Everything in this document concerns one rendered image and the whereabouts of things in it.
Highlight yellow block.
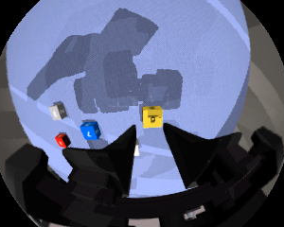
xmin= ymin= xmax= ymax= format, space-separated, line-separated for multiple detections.
xmin=143 ymin=106 xmax=162 ymax=129

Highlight blue block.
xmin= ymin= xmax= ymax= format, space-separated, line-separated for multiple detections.
xmin=80 ymin=121 xmax=100 ymax=140

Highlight small red block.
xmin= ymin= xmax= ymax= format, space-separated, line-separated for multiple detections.
xmin=55 ymin=133 xmax=70 ymax=148

